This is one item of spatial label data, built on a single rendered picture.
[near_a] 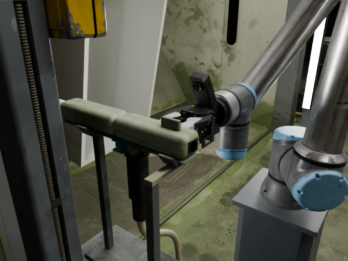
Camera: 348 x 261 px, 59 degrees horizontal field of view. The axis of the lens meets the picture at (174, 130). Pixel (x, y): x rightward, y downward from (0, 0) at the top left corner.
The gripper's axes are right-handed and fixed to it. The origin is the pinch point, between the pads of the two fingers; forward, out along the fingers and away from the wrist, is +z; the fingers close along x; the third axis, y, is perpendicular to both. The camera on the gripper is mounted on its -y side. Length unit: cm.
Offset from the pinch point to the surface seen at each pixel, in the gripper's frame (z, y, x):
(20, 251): 15, 48, 46
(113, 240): 9.0, 27.6, 9.1
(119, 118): 11.4, -5.0, 1.4
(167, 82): -246, 68, 192
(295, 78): -265, 47, 47
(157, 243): 16.6, 11.8, -10.9
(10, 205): 15, 31, 46
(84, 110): 11.7, -4.8, 10.5
